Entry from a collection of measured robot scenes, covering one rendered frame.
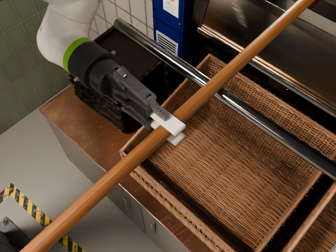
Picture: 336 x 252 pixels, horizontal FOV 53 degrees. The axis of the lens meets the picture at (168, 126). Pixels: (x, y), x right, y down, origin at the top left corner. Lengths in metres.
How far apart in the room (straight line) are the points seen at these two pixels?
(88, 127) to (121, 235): 0.66
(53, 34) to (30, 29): 1.16
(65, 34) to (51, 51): 0.05
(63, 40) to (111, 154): 0.66
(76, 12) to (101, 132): 0.71
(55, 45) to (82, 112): 0.71
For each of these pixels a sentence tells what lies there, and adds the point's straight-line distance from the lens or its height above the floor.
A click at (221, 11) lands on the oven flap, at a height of 1.02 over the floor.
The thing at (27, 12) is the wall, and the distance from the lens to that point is 1.92.
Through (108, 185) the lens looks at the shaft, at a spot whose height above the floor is 1.20.
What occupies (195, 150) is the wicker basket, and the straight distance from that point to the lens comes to 1.34.
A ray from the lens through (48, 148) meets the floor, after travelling 2.13.
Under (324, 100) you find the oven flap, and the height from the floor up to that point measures 0.95.
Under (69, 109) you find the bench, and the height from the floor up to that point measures 0.58.
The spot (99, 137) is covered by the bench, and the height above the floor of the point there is 0.58.
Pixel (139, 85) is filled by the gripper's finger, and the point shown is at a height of 1.25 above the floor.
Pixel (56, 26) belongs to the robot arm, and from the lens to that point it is 0.81.
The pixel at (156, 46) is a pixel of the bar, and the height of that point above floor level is 1.17.
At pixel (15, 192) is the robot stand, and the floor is 0.00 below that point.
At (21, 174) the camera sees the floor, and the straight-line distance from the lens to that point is 2.10.
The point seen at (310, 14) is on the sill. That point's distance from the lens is 1.01.
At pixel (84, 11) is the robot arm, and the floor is 1.28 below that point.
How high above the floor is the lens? 1.77
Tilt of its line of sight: 58 degrees down
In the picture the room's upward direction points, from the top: straight up
